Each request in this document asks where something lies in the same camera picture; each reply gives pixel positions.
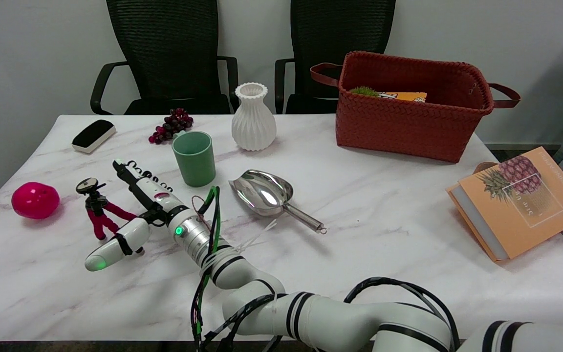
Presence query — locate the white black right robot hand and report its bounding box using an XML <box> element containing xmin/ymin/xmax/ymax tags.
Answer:
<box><xmin>85</xmin><ymin>158</ymin><xmax>190</xmax><ymax>272</ymax></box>

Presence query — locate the red black flexible tripod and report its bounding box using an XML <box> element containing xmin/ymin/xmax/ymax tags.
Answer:
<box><xmin>76</xmin><ymin>177</ymin><xmax>144</xmax><ymax>255</ymax></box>

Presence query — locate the green plastic cup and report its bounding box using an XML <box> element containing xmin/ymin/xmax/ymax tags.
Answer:
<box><xmin>172</xmin><ymin>131</ymin><xmax>217</xmax><ymax>188</ymax></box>

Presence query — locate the dark red grape bunch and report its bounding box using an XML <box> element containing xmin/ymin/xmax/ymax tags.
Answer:
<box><xmin>148</xmin><ymin>108</ymin><xmax>194</xmax><ymax>145</ymax></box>

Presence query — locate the black white board eraser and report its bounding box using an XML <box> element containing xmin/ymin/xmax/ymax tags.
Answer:
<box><xmin>71</xmin><ymin>119</ymin><xmax>117</xmax><ymax>154</ymax></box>

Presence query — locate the shiny metal scoop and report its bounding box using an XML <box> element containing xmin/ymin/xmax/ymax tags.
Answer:
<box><xmin>228</xmin><ymin>169</ymin><xmax>327</xmax><ymax>234</ymax></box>

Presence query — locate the magenta plastic ball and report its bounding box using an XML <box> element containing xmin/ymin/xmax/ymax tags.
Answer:
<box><xmin>11</xmin><ymin>181</ymin><xmax>61</xmax><ymax>220</ymax></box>

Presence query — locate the white ribbed vase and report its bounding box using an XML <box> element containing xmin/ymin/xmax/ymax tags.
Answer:
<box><xmin>232</xmin><ymin>82</ymin><xmax>278</xmax><ymax>152</ymax></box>

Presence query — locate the black mesh office chair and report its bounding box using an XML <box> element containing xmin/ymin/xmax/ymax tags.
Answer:
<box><xmin>275</xmin><ymin>0</ymin><xmax>396</xmax><ymax>114</ymax></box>
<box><xmin>90</xmin><ymin>0</ymin><xmax>239</xmax><ymax>115</ymax></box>

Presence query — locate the red-brown woven basket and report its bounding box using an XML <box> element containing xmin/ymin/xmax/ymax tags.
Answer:
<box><xmin>310</xmin><ymin>51</ymin><xmax>521</xmax><ymax>163</ymax></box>

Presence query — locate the orange box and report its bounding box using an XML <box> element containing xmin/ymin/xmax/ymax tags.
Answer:
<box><xmin>377</xmin><ymin>91</ymin><xmax>428</xmax><ymax>103</ymax></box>

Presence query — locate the orange pineapple book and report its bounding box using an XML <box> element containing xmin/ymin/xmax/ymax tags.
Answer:
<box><xmin>447</xmin><ymin>147</ymin><xmax>563</xmax><ymax>264</ymax></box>

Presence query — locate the thin red wire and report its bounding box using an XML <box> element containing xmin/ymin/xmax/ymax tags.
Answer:
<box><xmin>192</xmin><ymin>195</ymin><xmax>210</xmax><ymax>226</ymax></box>

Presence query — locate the green black cable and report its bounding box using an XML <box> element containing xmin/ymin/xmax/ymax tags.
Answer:
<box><xmin>190</xmin><ymin>186</ymin><xmax>223</xmax><ymax>352</ymax></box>

